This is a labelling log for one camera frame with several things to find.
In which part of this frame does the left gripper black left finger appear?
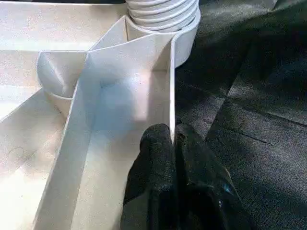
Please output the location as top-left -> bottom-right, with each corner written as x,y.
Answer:
119,123 -> 179,230

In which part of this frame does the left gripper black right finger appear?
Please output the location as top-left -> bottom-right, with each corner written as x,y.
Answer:
175,124 -> 256,230

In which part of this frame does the white plastic table top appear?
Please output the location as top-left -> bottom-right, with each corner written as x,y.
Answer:
0,0 -> 201,230

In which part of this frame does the white plastic table leg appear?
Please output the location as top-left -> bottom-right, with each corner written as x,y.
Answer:
125,0 -> 201,33

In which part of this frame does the black plastic mat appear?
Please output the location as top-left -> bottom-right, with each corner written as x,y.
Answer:
172,0 -> 307,230

